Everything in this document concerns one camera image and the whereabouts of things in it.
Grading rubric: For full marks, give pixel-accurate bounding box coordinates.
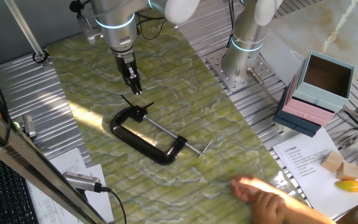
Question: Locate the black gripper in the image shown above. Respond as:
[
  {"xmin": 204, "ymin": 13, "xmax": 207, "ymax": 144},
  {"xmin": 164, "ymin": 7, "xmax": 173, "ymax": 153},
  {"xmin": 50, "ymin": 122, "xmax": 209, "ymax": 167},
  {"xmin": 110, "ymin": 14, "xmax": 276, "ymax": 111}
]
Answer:
[{"xmin": 113, "ymin": 51, "xmax": 143, "ymax": 96}]

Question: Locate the person's bare forearm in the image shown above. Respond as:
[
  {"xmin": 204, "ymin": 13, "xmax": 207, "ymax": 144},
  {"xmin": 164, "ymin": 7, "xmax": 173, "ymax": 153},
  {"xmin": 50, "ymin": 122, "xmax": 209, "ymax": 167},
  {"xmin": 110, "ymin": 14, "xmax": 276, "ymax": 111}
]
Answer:
[{"xmin": 277, "ymin": 186, "xmax": 337, "ymax": 224}]

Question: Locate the person's bare hand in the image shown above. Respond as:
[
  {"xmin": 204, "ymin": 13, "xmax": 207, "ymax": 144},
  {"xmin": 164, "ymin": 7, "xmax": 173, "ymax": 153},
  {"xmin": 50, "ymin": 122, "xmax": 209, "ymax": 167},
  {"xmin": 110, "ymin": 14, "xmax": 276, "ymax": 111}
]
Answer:
[{"xmin": 230, "ymin": 175, "xmax": 288, "ymax": 224}]

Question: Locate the green marble pattern mat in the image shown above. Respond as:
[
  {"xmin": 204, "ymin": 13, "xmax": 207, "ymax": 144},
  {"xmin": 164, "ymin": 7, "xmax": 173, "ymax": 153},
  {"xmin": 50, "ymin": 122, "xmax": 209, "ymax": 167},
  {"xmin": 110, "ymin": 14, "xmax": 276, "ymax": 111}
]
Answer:
[{"xmin": 47, "ymin": 9, "xmax": 307, "ymax": 224}]

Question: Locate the black C-clamp with silver screw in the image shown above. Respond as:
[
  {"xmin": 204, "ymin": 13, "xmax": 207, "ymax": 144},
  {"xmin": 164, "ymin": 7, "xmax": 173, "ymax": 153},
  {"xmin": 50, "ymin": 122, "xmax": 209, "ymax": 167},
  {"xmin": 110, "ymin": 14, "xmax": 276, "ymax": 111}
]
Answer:
[{"xmin": 109, "ymin": 105, "xmax": 214, "ymax": 166}]

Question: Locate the white printed paper sheet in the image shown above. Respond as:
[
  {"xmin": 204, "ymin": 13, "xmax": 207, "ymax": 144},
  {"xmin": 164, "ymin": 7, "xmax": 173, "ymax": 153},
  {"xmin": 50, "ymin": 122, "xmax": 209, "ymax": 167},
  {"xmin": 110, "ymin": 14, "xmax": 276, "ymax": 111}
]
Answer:
[
  {"xmin": 26, "ymin": 164, "xmax": 114, "ymax": 224},
  {"xmin": 48, "ymin": 147, "xmax": 88, "ymax": 175}
]

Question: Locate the small silver ridged device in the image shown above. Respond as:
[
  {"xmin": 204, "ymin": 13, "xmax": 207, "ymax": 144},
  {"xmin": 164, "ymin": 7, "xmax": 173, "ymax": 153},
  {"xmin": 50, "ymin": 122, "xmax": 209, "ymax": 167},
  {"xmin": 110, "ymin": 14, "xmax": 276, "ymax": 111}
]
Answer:
[{"xmin": 22, "ymin": 114, "xmax": 37, "ymax": 138}]

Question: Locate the black clamp tool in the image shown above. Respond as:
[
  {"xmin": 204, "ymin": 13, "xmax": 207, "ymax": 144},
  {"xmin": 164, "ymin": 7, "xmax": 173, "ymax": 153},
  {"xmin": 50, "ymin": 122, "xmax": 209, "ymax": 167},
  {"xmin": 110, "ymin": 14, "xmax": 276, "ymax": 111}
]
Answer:
[{"xmin": 3, "ymin": 0, "xmax": 51, "ymax": 68}]

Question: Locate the dark blue box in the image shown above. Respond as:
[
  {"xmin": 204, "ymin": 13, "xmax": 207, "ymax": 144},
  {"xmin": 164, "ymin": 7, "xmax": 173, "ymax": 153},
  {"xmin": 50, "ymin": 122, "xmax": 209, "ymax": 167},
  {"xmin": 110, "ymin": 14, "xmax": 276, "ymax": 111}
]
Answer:
[{"xmin": 272, "ymin": 86, "xmax": 322, "ymax": 138}]

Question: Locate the black keyboard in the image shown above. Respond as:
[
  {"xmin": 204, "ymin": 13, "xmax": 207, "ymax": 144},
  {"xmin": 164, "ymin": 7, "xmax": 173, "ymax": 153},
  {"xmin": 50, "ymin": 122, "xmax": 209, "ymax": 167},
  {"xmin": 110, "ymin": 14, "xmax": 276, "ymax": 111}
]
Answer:
[{"xmin": 0, "ymin": 149, "xmax": 40, "ymax": 224}]

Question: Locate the pink box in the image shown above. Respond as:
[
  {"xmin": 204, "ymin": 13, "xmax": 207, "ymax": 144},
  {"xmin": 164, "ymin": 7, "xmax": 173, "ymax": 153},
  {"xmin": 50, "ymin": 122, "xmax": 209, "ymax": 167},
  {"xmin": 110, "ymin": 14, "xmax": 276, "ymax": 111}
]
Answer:
[{"xmin": 281, "ymin": 74, "xmax": 336, "ymax": 127}]

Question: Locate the white marble pattern mat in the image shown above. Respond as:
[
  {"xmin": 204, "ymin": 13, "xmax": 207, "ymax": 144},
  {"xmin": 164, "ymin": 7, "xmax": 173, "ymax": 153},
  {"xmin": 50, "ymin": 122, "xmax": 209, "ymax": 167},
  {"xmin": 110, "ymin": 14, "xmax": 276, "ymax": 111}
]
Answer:
[{"xmin": 259, "ymin": 0, "xmax": 358, "ymax": 86}]

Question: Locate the light blue open box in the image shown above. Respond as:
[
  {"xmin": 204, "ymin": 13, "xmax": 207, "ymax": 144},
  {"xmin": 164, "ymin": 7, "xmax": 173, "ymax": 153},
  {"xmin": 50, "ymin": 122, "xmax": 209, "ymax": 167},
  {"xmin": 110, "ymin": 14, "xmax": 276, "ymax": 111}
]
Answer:
[{"xmin": 292, "ymin": 50, "xmax": 356, "ymax": 113}]

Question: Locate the white instruction sheet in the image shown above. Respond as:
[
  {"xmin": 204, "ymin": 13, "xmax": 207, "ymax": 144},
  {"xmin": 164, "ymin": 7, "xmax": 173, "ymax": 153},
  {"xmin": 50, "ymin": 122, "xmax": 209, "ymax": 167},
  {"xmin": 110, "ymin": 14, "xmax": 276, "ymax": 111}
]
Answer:
[{"xmin": 273, "ymin": 127, "xmax": 358, "ymax": 218}]

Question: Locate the wooden block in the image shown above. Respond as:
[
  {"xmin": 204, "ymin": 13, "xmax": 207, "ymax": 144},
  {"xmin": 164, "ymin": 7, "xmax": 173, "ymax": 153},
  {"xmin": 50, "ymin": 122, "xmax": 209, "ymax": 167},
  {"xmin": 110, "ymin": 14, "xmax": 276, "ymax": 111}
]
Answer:
[
  {"xmin": 336, "ymin": 161, "xmax": 358, "ymax": 180},
  {"xmin": 321, "ymin": 151, "xmax": 344, "ymax": 173}
]

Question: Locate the yellow mango toy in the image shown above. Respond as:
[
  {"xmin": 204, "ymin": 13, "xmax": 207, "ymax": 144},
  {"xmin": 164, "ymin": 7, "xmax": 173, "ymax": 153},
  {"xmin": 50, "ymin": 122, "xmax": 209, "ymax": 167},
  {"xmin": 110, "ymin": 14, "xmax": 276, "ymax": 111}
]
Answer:
[{"xmin": 335, "ymin": 179, "xmax": 358, "ymax": 193}]

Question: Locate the black wrist cable bundle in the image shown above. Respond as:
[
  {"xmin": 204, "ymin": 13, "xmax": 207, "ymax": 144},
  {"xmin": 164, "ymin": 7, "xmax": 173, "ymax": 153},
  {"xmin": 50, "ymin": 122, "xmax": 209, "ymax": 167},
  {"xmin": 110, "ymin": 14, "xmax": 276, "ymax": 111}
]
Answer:
[{"xmin": 134, "ymin": 11, "xmax": 167, "ymax": 41}]

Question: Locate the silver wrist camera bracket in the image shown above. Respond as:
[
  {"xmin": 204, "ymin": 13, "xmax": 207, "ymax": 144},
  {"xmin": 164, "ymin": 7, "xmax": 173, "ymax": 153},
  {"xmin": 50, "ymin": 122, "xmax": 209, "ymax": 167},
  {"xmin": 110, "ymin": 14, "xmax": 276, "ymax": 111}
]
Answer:
[{"xmin": 76, "ymin": 14, "xmax": 101, "ymax": 46}]

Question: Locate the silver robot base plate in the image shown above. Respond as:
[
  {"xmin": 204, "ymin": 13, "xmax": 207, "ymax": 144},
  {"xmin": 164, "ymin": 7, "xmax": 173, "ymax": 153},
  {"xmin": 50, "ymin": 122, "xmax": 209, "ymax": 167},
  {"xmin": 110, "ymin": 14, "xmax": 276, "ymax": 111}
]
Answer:
[{"xmin": 206, "ymin": 46, "xmax": 276, "ymax": 93}]

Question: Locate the silver ridged camera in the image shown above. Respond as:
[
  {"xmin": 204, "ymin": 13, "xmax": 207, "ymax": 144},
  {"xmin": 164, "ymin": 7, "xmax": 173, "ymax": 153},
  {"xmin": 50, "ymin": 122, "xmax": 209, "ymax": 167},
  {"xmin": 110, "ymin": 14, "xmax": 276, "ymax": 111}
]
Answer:
[{"xmin": 62, "ymin": 171, "xmax": 103, "ymax": 193}]

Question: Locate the black base cable bundle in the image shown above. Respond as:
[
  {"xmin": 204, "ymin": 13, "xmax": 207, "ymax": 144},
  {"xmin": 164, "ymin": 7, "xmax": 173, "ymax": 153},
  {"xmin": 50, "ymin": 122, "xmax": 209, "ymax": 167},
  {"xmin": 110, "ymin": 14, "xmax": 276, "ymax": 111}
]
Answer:
[{"xmin": 226, "ymin": 0, "xmax": 236, "ymax": 49}]

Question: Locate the metal connector with grey hose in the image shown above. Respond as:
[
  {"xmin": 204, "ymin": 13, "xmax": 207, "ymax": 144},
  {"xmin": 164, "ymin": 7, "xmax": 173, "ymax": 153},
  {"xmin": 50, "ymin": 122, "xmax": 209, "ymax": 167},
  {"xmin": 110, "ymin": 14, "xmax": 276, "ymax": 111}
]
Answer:
[{"xmin": 246, "ymin": 67, "xmax": 280, "ymax": 106}]

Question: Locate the black camera cable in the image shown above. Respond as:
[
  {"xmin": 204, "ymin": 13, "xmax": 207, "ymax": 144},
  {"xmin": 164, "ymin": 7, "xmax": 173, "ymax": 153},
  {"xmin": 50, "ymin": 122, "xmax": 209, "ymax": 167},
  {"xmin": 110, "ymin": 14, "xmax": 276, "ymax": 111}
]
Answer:
[{"xmin": 99, "ymin": 185, "xmax": 127, "ymax": 224}]

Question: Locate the aluminium frame bar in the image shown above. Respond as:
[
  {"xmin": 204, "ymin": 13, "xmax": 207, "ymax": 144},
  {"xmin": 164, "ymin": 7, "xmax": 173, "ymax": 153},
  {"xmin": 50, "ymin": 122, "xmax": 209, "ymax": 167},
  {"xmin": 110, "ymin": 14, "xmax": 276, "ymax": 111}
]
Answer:
[{"xmin": 0, "ymin": 93, "xmax": 108, "ymax": 224}]

